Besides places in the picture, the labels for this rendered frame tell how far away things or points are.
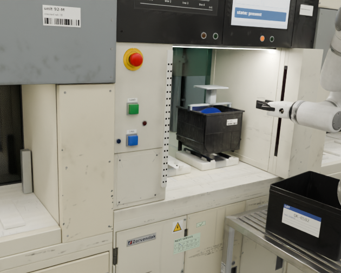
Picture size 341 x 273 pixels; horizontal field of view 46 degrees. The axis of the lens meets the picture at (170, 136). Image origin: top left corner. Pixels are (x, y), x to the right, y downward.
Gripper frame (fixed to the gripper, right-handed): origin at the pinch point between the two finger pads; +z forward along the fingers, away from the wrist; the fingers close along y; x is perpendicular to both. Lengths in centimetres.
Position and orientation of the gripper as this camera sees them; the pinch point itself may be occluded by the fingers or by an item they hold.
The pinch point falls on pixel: (264, 104)
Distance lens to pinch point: 155.7
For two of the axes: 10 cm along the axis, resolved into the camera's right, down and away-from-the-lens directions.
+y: 8.3, -1.0, 5.4
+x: 0.5, -9.7, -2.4
